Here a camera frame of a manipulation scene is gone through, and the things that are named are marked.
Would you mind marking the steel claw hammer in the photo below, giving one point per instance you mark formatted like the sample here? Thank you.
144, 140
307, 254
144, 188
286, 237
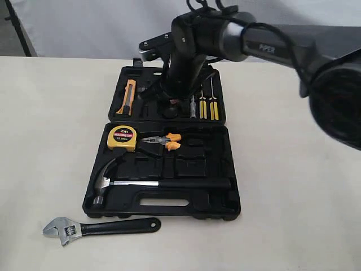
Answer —
102, 183

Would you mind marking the white backdrop cloth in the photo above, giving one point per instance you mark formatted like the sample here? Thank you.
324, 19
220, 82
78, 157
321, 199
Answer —
114, 29

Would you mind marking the black stand pole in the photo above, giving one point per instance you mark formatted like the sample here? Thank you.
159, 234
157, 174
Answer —
13, 18

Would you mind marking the adjustable wrench black handle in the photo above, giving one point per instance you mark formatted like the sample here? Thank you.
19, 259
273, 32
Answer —
68, 230

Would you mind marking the orange utility knife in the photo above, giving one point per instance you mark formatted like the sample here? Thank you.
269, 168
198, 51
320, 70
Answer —
130, 89

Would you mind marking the yellow precision screwdriver left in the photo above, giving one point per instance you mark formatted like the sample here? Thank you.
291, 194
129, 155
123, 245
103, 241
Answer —
202, 105

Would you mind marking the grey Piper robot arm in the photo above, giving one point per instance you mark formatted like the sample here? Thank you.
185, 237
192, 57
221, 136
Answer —
326, 59

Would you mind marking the yellow precision screwdriver right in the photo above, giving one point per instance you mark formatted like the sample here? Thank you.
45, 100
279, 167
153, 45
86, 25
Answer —
214, 114

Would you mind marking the yellow precision screwdriver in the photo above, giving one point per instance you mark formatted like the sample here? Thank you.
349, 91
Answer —
202, 105
214, 114

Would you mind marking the yellow tape measure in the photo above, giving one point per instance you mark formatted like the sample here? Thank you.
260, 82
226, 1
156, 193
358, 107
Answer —
122, 136

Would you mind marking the black plastic tool case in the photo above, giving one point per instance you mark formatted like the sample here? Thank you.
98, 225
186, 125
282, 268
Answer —
205, 152

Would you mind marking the clear tester screwdriver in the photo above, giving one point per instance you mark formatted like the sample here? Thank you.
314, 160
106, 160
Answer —
192, 108

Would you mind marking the orange handled pliers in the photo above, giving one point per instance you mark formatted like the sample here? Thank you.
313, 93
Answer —
170, 141

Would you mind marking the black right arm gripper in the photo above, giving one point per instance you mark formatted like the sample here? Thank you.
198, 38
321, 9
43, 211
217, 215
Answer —
179, 78

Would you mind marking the black PVC electrical tape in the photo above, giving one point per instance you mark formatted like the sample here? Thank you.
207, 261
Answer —
171, 108

